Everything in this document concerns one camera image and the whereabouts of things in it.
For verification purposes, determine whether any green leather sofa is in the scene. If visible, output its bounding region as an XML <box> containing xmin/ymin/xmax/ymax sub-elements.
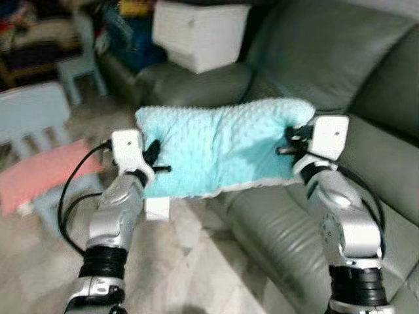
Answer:
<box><xmin>98</xmin><ymin>0</ymin><xmax>419</xmax><ymax>314</ymax></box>

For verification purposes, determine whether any pink pillow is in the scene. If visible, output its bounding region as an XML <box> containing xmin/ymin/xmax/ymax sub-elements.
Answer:
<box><xmin>0</xmin><ymin>139</ymin><xmax>105</xmax><ymax>217</ymax></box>

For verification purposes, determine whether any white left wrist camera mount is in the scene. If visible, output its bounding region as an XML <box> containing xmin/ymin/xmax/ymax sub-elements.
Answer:
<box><xmin>110</xmin><ymin>128</ymin><xmax>156</xmax><ymax>187</ymax></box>

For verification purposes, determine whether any white storage box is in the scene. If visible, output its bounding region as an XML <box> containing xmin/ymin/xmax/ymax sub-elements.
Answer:
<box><xmin>152</xmin><ymin>0</ymin><xmax>253</xmax><ymax>75</ymax></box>

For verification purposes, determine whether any blue suitcase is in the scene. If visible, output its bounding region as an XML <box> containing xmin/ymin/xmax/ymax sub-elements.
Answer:
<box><xmin>101</xmin><ymin>7</ymin><xmax>168</xmax><ymax>73</ymax></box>

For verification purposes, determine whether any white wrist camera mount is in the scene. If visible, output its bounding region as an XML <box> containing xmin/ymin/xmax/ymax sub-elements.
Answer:
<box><xmin>293</xmin><ymin>116</ymin><xmax>350</xmax><ymax>181</ymax></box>
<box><xmin>110</xmin><ymin>128</ymin><xmax>156</xmax><ymax>187</ymax></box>

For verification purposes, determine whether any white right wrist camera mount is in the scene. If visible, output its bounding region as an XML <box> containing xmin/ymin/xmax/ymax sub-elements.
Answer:
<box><xmin>293</xmin><ymin>116</ymin><xmax>350</xmax><ymax>181</ymax></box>

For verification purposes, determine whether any teal dotted pillow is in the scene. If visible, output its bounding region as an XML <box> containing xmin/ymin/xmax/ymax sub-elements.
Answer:
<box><xmin>134</xmin><ymin>97</ymin><xmax>316</xmax><ymax>200</ymax></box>

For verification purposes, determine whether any yellow toy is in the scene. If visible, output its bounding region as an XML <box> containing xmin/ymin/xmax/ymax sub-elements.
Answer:
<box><xmin>120</xmin><ymin>0</ymin><xmax>153</xmax><ymax>18</ymax></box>

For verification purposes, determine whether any light blue child chair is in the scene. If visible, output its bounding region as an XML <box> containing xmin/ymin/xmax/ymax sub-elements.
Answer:
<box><xmin>56</xmin><ymin>10</ymin><xmax>109</xmax><ymax>107</ymax></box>
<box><xmin>0</xmin><ymin>82</ymin><xmax>105</xmax><ymax>239</ymax></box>

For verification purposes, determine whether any small white block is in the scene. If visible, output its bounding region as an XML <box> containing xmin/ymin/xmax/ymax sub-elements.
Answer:
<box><xmin>145</xmin><ymin>198</ymin><xmax>172</xmax><ymax>222</ymax></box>

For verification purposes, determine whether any dark wooden framed furniture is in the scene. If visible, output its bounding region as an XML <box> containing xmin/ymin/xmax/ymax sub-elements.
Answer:
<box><xmin>0</xmin><ymin>0</ymin><xmax>86</xmax><ymax>89</ymax></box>

